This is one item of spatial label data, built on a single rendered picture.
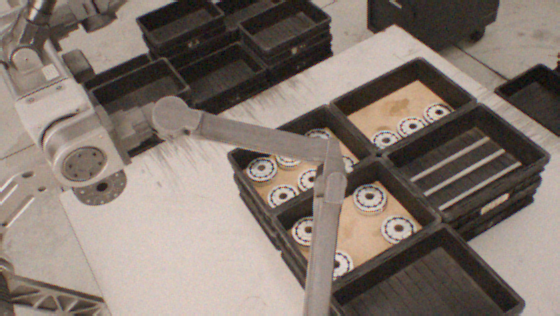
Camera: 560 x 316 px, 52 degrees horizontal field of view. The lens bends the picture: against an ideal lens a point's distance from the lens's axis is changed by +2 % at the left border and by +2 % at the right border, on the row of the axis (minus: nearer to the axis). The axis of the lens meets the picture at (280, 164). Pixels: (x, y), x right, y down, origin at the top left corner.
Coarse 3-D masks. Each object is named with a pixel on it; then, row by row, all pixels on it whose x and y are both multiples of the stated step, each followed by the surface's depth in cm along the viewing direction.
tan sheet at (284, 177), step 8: (344, 152) 192; (304, 168) 189; (312, 168) 189; (280, 176) 188; (288, 176) 188; (296, 176) 187; (272, 184) 186; (280, 184) 186; (288, 184) 185; (296, 184) 185; (264, 192) 185; (264, 200) 182
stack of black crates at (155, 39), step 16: (176, 0) 308; (192, 0) 313; (144, 16) 303; (160, 16) 308; (176, 16) 313; (192, 16) 315; (208, 16) 313; (224, 16) 296; (144, 32) 295; (160, 32) 309; (176, 32) 307; (192, 32) 291; (208, 32) 297; (224, 32) 302; (160, 48) 288; (176, 48) 293; (192, 48) 297; (208, 48) 304; (176, 64) 299
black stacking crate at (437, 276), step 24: (432, 240) 158; (384, 264) 153; (408, 264) 161; (432, 264) 161; (456, 264) 160; (480, 264) 148; (360, 288) 154; (384, 288) 158; (408, 288) 157; (432, 288) 156; (456, 288) 155; (480, 288) 154; (360, 312) 154; (384, 312) 153; (408, 312) 152; (432, 312) 151; (456, 312) 151; (480, 312) 150; (504, 312) 149
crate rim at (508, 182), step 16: (464, 112) 184; (432, 128) 181; (512, 128) 176; (400, 144) 178; (384, 160) 174; (544, 160) 167; (400, 176) 170; (512, 176) 165; (416, 192) 165; (496, 192) 163; (432, 208) 161; (464, 208) 159
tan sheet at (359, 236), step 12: (348, 204) 177; (396, 204) 175; (348, 216) 174; (360, 216) 174; (372, 216) 173; (384, 216) 173; (408, 216) 172; (348, 228) 172; (360, 228) 171; (372, 228) 170; (420, 228) 169; (348, 240) 169; (360, 240) 168; (372, 240) 168; (348, 252) 166; (360, 252) 166; (372, 252) 165
